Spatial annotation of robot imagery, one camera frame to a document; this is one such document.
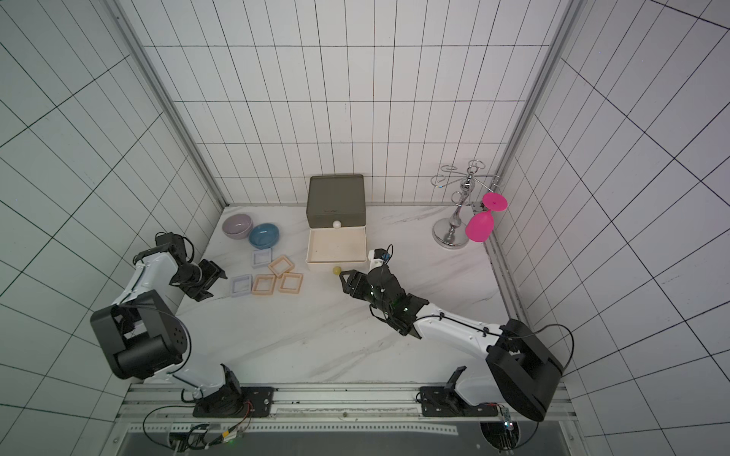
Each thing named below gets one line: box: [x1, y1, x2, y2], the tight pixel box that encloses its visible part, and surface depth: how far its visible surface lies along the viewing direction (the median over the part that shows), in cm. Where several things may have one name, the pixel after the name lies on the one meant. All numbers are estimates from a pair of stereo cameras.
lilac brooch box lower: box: [230, 274, 253, 298], surface depth 97 cm
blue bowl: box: [248, 222, 280, 250], surface depth 109 cm
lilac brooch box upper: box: [251, 247, 273, 269], surface depth 106 cm
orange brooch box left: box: [251, 274, 276, 297], surface depth 97 cm
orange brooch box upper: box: [268, 254, 295, 279], surface depth 102 cm
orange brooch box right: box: [279, 272, 304, 295], surface depth 97 cm
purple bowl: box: [221, 213, 254, 241], surface depth 109 cm
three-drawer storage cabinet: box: [306, 173, 368, 271], surface depth 95 cm
